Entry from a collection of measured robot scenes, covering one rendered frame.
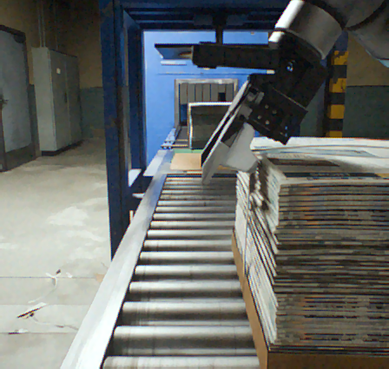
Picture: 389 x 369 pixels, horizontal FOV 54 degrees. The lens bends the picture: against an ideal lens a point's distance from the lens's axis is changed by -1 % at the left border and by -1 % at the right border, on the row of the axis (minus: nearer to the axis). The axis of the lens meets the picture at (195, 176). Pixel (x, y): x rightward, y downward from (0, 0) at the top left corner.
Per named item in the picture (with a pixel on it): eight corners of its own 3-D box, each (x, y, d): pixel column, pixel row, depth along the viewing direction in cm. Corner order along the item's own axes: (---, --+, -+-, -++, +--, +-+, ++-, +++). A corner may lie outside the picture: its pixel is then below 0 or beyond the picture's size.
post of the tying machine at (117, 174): (133, 345, 173) (119, -26, 140) (114, 345, 173) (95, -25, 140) (136, 334, 181) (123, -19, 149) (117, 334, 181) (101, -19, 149)
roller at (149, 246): (355, 266, 83) (357, 245, 82) (138, 266, 83) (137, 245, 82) (346, 257, 88) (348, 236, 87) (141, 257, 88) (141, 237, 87)
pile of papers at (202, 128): (239, 148, 227) (240, 103, 222) (188, 148, 227) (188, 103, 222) (233, 141, 264) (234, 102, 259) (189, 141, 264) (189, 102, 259)
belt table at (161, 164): (301, 197, 158) (302, 173, 156) (142, 197, 158) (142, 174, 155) (269, 166, 226) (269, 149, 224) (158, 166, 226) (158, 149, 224)
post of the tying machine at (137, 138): (148, 282, 231) (141, 9, 199) (134, 282, 231) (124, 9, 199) (150, 276, 240) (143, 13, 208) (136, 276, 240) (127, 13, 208)
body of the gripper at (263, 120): (282, 150, 48) (338, 67, 46) (225, 115, 47) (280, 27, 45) (271, 143, 56) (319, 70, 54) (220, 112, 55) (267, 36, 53)
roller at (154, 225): (334, 243, 96) (336, 224, 94) (146, 244, 95) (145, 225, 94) (327, 236, 100) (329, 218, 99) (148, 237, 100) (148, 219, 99)
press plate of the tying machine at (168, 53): (292, 50, 153) (292, 43, 152) (154, 50, 153) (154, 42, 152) (267, 62, 207) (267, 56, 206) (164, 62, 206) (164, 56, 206)
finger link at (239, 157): (243, 200, 45) (276, 137, 48) (201, 174, 45) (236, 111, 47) (234, 203, 48) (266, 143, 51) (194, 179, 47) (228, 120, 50)
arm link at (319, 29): (299, -7, 45) (283, 9, 53) (277, 28, 45) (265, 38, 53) (351, 29, 45) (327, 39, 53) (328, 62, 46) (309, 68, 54)
